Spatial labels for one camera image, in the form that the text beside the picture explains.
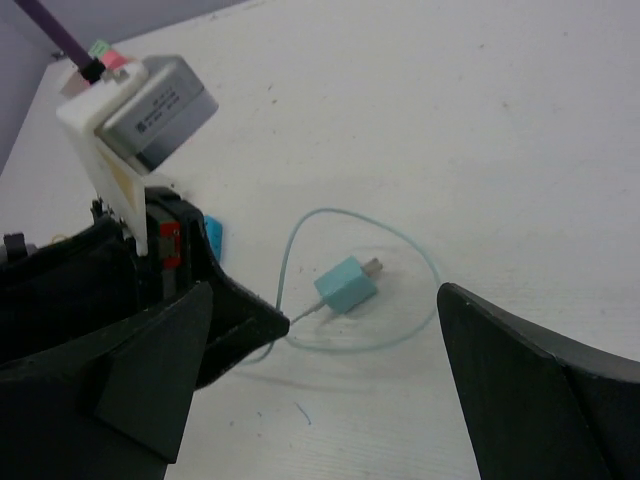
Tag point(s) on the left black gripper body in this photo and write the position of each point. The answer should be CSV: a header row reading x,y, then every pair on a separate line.
x,y
79,285

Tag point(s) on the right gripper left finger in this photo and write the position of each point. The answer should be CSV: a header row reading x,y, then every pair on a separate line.
x,y
112,404

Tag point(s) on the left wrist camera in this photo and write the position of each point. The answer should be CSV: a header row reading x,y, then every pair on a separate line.
x,y
124,126

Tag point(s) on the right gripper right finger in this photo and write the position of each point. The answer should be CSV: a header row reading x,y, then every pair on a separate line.
x,y
537,404

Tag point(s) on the light blue charger plug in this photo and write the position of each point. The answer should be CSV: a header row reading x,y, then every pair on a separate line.
x,y
348,284

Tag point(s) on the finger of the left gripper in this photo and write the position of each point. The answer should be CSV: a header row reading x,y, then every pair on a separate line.
x,y
241,321

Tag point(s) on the pink socket adapter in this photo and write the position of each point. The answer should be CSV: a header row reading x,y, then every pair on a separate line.
x,y
113,60

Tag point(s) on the green plug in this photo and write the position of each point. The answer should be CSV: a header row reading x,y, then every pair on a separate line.
x,y
99,49

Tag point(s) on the blue power socket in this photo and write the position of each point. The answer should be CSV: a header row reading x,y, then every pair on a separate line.
x,y
215,234

